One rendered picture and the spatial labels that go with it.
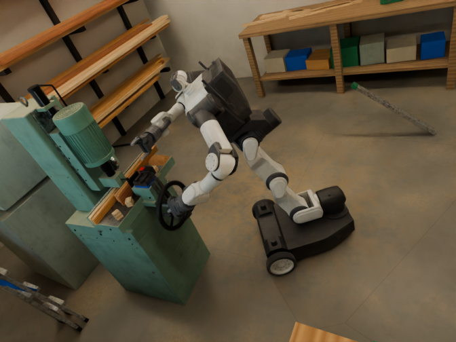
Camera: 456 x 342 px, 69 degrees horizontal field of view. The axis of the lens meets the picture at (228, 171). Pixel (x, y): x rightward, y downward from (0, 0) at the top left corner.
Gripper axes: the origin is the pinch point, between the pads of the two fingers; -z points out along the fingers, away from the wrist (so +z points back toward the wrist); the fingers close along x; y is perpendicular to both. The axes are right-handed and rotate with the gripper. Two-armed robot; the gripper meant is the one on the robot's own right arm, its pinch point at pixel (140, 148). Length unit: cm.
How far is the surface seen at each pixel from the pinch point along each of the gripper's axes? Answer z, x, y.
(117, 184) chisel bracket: -17.4, 10.6, 13.1
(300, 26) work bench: 242, 29, -31
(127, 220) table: -33.0, 23.6, 1.9
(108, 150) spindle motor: -13.3, -9.9, 6.5
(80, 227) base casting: -36, 29, 47
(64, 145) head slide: -21.1, -21.7, 24.3
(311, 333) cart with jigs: -54, 68, -94
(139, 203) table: -20.4, 23.3, 1.9
